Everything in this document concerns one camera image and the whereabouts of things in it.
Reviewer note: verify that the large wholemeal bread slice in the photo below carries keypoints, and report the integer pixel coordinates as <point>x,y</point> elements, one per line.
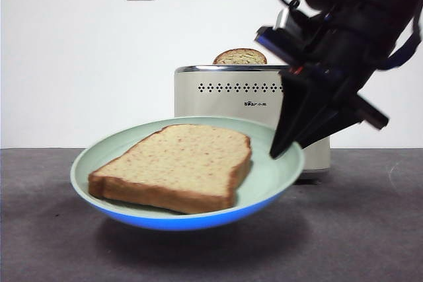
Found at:
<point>178,163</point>

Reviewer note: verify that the pale green plate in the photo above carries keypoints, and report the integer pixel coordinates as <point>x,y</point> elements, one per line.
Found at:
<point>271,179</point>

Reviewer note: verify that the cream steel toaster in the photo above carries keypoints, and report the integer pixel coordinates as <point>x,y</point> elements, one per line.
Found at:
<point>231,103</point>

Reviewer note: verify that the small wholemeal bread slice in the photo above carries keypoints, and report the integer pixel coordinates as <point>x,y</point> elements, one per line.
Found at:
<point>239,58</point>

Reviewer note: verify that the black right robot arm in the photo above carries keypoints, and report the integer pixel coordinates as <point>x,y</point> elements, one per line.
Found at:
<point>363,14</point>

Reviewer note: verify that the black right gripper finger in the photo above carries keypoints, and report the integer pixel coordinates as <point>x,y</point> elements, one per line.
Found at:
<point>330,120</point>
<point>294,113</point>

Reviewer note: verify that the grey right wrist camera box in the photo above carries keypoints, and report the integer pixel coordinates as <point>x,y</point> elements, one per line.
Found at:
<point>284,39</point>

